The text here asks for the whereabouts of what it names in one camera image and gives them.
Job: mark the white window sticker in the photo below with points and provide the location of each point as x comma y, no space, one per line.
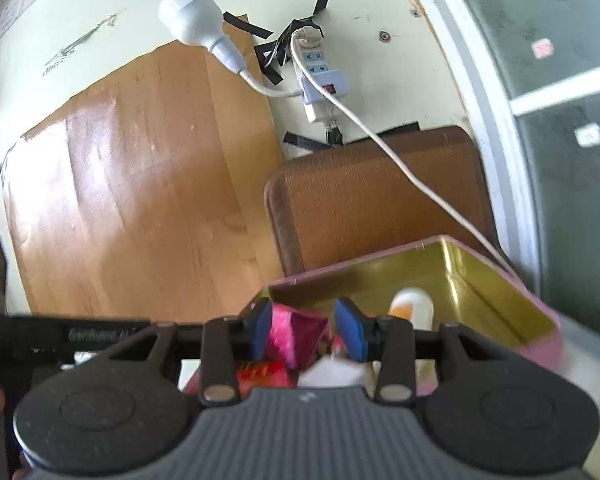
588,135

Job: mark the pink tin box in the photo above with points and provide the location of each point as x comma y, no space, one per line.
480,280

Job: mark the black tape cluster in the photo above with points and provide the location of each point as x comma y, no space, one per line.
280,52

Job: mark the red cardboard box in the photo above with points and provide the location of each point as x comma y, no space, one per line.
260,375

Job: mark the wood-grain panel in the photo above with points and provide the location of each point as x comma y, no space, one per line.
130,185

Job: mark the white charger adapter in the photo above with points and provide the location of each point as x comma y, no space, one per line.
330,372

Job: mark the white power strip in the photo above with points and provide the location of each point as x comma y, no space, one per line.
320,75

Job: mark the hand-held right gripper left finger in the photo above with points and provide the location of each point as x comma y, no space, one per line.
262,327

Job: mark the white window frame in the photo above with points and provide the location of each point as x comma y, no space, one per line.
480,110

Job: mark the magenta pouch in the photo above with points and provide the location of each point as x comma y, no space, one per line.
295,332

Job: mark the pink window sticker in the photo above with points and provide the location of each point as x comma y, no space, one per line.
542,48

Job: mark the white pill bottle orange label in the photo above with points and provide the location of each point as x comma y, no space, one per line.
412,305

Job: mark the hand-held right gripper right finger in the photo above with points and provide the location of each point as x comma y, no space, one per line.
347,327

